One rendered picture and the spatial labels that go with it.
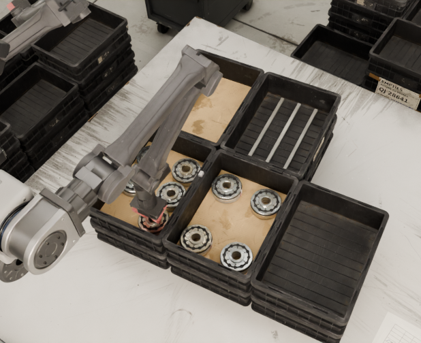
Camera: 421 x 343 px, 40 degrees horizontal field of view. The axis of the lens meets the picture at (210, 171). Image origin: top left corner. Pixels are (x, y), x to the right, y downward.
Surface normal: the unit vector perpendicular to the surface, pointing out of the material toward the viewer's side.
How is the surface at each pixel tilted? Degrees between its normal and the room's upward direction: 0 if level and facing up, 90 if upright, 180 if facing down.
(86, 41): 0
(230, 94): 0
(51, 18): 64
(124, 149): 20
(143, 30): 0
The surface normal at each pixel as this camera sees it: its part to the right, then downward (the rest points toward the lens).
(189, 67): 0.02, -0.26
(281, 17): -0.05, -0.57
